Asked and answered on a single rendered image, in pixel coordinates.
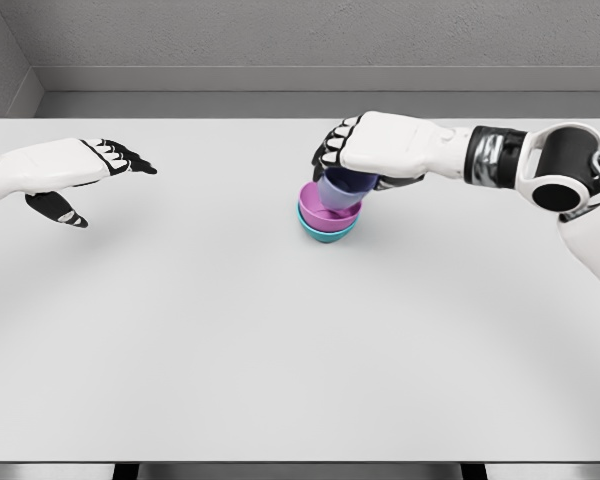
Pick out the lavender cup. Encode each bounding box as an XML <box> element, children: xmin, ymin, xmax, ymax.
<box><xmin>316</xmin><ymin>166</ymin><xmax>380</xmax><ymax>214</ymax></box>

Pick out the pink bowl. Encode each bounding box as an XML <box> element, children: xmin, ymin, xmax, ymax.
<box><xmin>298</xmin><ymin>181</ymin><xmax>363</xmax><ymax>234</ymax></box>

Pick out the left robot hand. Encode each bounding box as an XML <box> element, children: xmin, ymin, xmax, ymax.
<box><xmin>1</xmin><ymin>138</ymin><xmax>159</xmax><ymax>230</ymax></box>

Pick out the teal bowl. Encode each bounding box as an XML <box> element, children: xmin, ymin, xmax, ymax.
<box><xmin>296</xmin><ymin>204</ymin><xmax>364</xmax><ymax>245</ymax></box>

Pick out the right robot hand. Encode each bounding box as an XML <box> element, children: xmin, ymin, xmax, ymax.
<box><xmin>311</xmin><ymin>111</ymin><xmax>444</xmax><ymax>193</ymax></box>

